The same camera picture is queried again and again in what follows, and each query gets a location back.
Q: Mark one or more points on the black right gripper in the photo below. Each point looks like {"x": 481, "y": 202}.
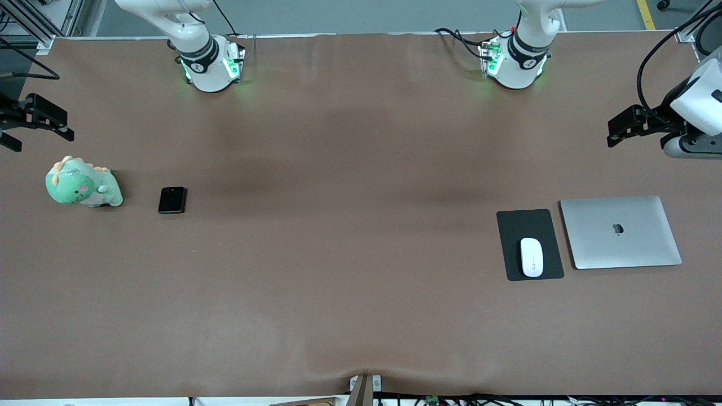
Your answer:
{"x": 12, "y": 115}

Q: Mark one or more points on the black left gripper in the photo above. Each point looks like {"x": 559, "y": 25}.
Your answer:
{"x": 661, "y": 112}

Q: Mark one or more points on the black phone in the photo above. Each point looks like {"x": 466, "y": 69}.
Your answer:
{"x": 172, "y": 200}

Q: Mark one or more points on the white computer mouse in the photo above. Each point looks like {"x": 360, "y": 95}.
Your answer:
{"x": 532, "y": 257}

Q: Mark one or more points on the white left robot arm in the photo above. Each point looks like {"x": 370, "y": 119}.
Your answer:
{"x": 522, "y": 62}

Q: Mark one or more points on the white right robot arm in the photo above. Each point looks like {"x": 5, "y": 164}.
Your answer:
{"x": 206, "y": 62}

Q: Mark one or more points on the black mouse pad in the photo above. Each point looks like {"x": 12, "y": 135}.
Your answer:
{"x": 541, "y": 225}

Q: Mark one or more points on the green dinosaur plush toy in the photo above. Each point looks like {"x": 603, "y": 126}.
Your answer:
{"x": 79, "y": 186}

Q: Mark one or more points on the silver laptop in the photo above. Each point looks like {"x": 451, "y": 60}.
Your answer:
{"x": 620, "y": 248}

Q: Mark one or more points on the black caster wheel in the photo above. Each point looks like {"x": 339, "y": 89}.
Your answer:
{"x": 664, "y": 4}

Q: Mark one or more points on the brown table cover mat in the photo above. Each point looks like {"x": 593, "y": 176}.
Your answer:
{"x": 338, "y": 293}

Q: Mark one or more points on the aluminium frame profile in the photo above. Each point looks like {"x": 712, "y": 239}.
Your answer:
{"x": 691, "y": 31}
{"x": 34, "y": 20}

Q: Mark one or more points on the camera mounting post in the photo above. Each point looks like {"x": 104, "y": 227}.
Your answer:
{"x": 364, "y": 390}

